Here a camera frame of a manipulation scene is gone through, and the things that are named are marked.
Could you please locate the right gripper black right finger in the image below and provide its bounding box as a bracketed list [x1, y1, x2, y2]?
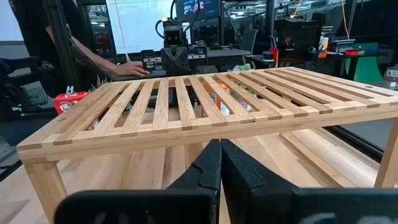
[220, 139, 398, 224]

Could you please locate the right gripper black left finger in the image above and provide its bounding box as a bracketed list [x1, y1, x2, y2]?
[53, 139, 222, 224]

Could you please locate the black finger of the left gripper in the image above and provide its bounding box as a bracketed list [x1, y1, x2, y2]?
[160, 46, 177, 77]
[175, 46, 191, 77]

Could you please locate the orange Mini Wheats cereal box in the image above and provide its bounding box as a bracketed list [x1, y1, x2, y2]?
[205, 82, 233, 116]

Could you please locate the red cereal box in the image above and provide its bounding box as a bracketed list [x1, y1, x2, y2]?
[53, 91, 90, 116]

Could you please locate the person's forearm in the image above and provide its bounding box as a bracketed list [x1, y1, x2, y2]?
[70, 35, 118, 75]

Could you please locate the person's hand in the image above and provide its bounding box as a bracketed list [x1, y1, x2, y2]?
[111, 61, 150, 78]

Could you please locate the spiky succulent plant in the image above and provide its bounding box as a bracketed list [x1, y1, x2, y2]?
[126, 102, 156, 113]

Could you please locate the computer monitor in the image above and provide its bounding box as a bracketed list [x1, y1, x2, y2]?
[175, 0, 220, 21]

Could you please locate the round green potted plant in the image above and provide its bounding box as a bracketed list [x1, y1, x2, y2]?
[228, 63, 254, 73]

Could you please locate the grey office chair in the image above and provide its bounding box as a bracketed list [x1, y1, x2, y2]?
[241, 29, 259, 54]

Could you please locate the black equipment cabinet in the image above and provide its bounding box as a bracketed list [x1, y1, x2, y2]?
[275, 18, 321, 62]

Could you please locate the person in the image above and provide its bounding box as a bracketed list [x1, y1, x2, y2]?
[9, 0, 116, 94]

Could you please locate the green board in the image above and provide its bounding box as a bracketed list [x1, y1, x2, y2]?
[354, 43, 384, 83]

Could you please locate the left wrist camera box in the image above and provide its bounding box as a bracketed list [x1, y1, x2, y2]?
[164, 25, 187, 47]

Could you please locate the black table frame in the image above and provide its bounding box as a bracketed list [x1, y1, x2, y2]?
[323, 124, 385, 163]

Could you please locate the yellow cable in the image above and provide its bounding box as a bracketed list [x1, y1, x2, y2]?
[341, 0, 351, 40]

